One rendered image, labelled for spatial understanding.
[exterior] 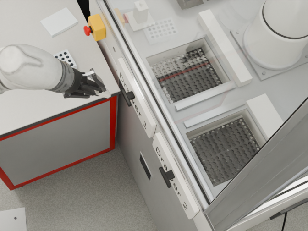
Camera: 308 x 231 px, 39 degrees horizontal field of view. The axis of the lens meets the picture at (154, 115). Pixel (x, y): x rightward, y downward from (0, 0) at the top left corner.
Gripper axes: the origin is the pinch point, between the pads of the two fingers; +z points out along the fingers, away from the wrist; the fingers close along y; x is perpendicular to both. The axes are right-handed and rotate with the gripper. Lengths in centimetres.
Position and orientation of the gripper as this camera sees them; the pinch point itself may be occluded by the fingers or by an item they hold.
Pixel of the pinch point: (101, 91)
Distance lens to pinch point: 141.1
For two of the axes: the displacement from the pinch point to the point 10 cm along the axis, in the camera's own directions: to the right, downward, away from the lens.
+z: 4.4, 1.4, 8.9
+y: 7.9, -5.3, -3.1
